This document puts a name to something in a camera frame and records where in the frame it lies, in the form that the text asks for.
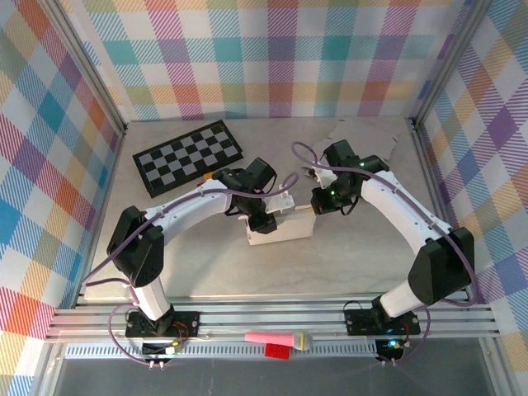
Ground white cardboard paper box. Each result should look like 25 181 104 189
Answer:
309 119 399 166
245 204 317 248

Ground black white chessboard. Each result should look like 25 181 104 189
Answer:
132 120 245 198

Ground pink toy microphone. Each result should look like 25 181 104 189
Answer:
244 329 314 352

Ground red flat toy brick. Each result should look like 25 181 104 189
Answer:
264 342 292 361

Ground black controller board with connector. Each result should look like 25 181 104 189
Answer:
142 340 182 356
375 338 405 361

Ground aluminium side rail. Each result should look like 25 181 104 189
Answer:
406 117 474 304
72 127 129 309

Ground aluminium front frame rails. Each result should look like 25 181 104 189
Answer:
45 280 502 343

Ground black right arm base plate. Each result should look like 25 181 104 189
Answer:
343 303 422 336

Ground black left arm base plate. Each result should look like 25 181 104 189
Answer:
125 309 201 340

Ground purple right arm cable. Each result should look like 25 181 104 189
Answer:
291 141 479 368

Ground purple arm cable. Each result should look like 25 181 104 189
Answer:
291 141 479 368
82 172 300 370

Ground grey slotted cable duct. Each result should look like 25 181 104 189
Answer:
64 345 380 359

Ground aluminium frame post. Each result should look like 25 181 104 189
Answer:
39 0 128 137
412 0 494 129

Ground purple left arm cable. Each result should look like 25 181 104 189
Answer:
82 172 300 370

